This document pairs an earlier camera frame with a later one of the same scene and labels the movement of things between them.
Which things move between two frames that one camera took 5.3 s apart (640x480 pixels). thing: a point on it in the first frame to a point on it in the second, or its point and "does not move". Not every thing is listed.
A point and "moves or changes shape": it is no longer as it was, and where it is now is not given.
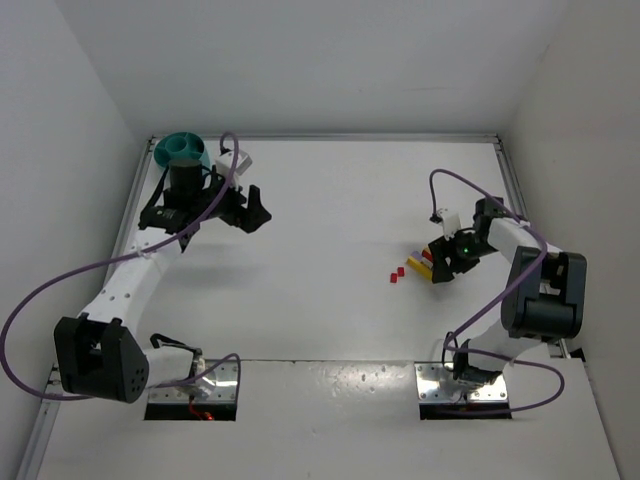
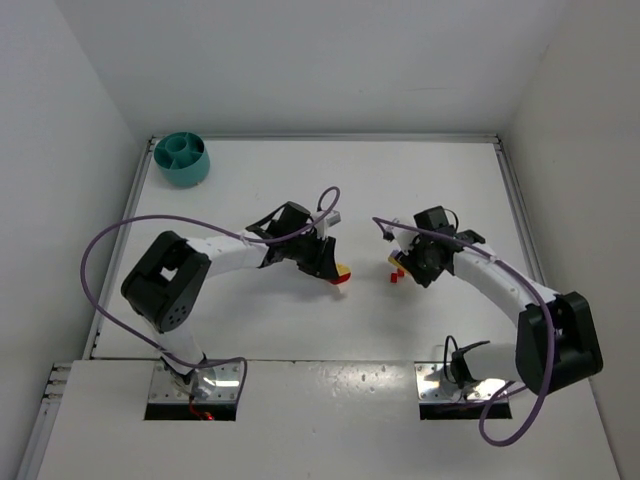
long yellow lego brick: x=420 y=267 moves or changes shape
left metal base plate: x=218 y=385 does not move
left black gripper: x=238 y=208 to x=323 y=256
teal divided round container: x=181 y=145 does not move
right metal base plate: x=435 y=384 does not move
